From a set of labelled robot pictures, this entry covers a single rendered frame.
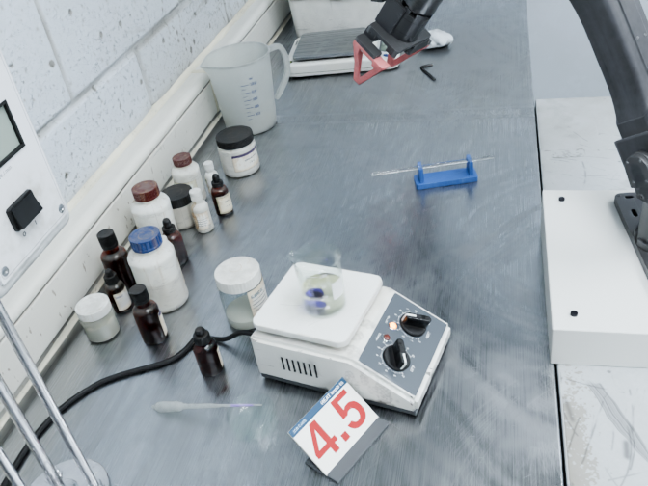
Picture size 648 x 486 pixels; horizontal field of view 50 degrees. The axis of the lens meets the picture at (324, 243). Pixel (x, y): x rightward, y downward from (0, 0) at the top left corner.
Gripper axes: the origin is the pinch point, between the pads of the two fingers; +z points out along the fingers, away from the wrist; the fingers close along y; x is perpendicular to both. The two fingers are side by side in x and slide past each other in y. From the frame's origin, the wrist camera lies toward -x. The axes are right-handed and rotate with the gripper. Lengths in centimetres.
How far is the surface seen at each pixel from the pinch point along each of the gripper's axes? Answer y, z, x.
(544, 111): -24.7, -1.9, 23.6
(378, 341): 46, -10, 33
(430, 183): 7.4, 2.3, 21.0
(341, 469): 58, -6, 40
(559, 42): -106, 27, 7
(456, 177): 4.2, 0.3, 23.1
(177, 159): 29.8, 18.6, -10.2
